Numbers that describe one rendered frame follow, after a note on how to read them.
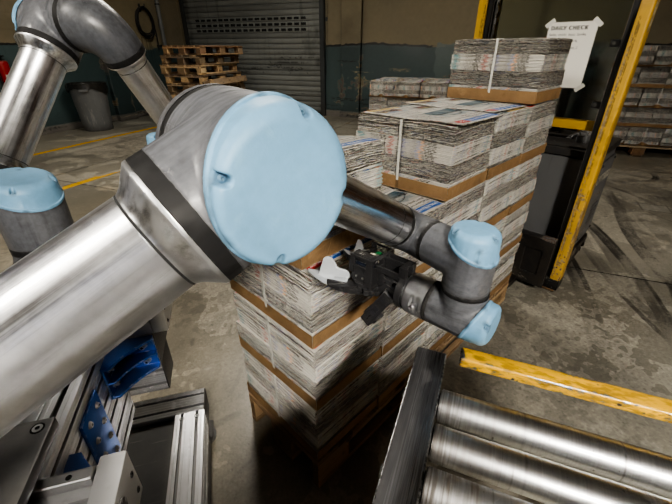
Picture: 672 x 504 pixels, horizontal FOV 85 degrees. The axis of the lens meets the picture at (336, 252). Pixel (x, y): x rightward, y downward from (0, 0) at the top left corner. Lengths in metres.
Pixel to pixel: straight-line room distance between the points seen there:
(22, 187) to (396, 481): 0.77
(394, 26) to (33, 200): 7.43
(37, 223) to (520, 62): 1.59
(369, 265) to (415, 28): 7.30
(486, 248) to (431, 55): 7.29
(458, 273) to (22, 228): 0.77
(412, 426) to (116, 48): 0.94
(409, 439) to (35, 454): 0.47
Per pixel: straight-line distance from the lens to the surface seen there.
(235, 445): 1.55
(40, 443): 0.64
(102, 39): 1.03
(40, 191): 0.87
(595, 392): 0.68
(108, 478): 0.63
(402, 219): 0.59
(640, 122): 6.34
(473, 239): 0.56
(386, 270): 0.68
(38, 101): 1.06
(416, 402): 0.60
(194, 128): 0.28
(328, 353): 1.00
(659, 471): 0.67
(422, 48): 7.81
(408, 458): 0.54
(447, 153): 1.18
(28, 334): 0.29
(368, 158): 0.86
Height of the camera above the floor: 1.25
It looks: 29 degrees down
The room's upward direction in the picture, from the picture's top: straight up
